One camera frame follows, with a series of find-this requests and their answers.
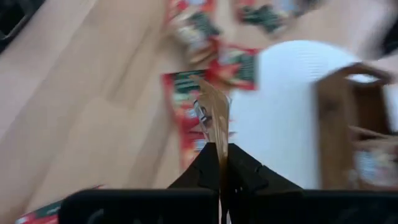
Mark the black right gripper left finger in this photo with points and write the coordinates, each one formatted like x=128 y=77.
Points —
x=205 y=174

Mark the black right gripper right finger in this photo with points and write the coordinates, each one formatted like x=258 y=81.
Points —
x=245 y=177

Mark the beige tea packet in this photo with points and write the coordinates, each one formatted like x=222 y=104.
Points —
x=196 y=37
x=373 y=168
x=217 y=109

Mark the red strawberry tea packet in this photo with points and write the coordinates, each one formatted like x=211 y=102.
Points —
x=37 y=216
x=236 y=68
x=183 y=124
x=264 y=17
x=208 y=5

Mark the brown wooden tea caddy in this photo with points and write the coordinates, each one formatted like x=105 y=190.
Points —
x=332 y=130

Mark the white round woven placemat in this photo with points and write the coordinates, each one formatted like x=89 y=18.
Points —
x=280 y=124

